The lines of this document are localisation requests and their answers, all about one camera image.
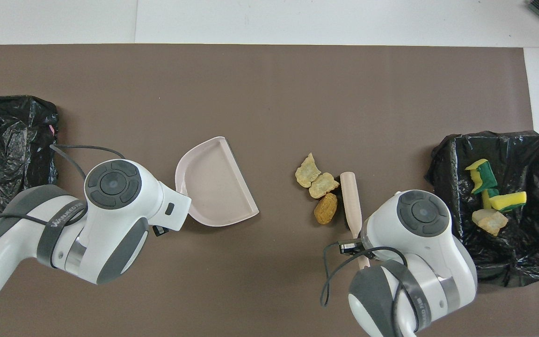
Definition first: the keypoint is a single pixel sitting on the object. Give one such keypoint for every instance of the beige hand brush black bristles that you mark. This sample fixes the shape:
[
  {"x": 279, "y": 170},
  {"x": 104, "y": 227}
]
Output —
[{"x": 350, "y": 196}]

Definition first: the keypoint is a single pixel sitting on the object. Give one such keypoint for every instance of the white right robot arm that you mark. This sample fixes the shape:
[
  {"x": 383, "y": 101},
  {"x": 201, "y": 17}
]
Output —
[{"x": 419, "y": 262}]

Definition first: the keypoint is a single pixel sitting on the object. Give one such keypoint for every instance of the brown table mat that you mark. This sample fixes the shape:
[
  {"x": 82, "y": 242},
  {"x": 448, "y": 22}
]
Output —
[{"x": 269, "y": 93}]

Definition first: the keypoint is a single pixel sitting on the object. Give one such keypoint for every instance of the bin with black plastic liner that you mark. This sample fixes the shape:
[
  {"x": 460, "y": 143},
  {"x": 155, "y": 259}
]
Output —
[
  {"x": 7, "y": 140},
  {"x": 531, "y": 252}
]

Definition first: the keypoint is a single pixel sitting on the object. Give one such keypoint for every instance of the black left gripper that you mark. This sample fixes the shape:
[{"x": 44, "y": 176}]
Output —
[{"x": 159, "y": 231}]

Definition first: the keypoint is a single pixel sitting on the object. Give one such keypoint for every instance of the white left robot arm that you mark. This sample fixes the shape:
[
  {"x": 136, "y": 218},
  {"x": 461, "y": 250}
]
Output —
[{"x": 115, "y": 224}]

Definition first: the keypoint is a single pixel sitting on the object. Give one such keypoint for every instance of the pale yellow scrap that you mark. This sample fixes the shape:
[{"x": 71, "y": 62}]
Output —
[
  {"x": 323, "y": 186},
  {"x": 308, "y": 172}
]

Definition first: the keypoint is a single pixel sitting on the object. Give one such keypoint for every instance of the yellow green sponge piece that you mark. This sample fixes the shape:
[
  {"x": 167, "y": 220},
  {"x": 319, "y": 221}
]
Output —
[
  {"x": 486, "y": 201},
  {"x": 482, "y": 180},
  {"x": 508, "y": 201}
]

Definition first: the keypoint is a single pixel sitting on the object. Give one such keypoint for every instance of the striped orange bread toy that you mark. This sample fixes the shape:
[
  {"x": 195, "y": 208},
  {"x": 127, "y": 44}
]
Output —
[{"x": 489, "y": 221}]

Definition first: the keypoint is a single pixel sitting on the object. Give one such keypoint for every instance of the orange brown scrap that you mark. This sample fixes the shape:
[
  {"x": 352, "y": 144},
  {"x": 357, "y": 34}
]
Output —
[{"x": 325, "y": 209}]

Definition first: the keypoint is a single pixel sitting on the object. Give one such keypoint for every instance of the beige plastic dustpan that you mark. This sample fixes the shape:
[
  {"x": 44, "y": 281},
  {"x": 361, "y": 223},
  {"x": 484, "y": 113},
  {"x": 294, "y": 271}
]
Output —
[{"x": 218, "y": 187}]

